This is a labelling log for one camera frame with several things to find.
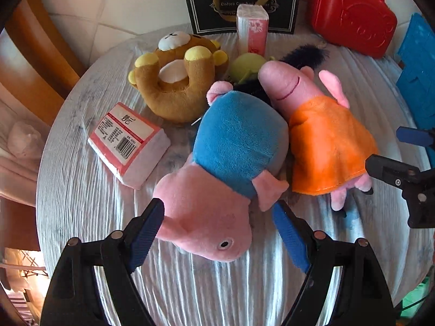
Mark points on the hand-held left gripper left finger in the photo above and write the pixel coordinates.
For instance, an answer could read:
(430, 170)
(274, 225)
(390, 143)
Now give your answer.
(146, 234)

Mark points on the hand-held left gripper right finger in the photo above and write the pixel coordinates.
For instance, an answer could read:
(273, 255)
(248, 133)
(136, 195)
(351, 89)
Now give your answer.
(292, 241)

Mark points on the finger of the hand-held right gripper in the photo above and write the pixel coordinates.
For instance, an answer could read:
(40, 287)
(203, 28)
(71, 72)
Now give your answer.
(413, 135)
(384, 168)

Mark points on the large pink flowered tissue pack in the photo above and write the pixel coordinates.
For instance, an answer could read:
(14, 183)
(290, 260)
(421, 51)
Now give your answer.
(125, 135)

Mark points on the pig plush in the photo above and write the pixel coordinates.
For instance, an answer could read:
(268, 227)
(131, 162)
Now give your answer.
(326, 135)
(238, 135)

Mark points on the white cloth-covered desktop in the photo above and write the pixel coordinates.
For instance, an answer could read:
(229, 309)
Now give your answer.
(85, 210)

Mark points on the pig plush in orange dress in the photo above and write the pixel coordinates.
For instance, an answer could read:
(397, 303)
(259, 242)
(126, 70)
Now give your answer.
(326, 135)

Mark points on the blue plastic crate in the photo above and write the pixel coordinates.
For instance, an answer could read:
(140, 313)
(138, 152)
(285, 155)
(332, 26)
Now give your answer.
(419, 64)

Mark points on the red plastic case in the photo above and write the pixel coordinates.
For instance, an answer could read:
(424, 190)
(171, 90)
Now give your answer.
(350, 17)

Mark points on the brown bear plush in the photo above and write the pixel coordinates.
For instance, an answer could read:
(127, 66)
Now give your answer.
(170, 98)

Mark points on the green plush toy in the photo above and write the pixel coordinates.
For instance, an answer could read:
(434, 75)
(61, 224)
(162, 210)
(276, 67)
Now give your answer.
(244, 66)

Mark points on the small pink tissue pack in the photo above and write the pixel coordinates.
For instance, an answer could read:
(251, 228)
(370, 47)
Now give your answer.
(253, 30)

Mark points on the wooden furniture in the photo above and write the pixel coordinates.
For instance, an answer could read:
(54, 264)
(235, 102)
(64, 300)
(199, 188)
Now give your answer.
(37, 47)

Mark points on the black gift bag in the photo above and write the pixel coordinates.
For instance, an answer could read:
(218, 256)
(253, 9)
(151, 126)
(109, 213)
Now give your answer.
(210, 3)

